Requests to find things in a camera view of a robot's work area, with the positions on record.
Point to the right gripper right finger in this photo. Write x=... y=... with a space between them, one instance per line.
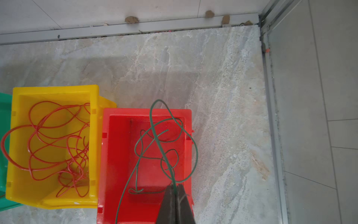
x=184 y=214

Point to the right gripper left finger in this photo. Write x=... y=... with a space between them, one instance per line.
x=167 y=212

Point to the red plastic bin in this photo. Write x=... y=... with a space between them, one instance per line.
x=141 y=148

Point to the yellow plastic bin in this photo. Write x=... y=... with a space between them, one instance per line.
x=53 y=146

